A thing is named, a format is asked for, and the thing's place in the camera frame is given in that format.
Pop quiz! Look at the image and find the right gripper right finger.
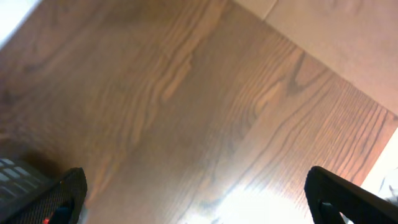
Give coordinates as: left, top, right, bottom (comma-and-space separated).
304, 166, 397, 224

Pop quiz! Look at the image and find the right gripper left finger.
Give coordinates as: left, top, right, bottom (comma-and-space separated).
6, 168, 87, 224

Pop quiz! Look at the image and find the grey plastic basket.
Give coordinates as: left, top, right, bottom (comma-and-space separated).
1, 157, 53, 222

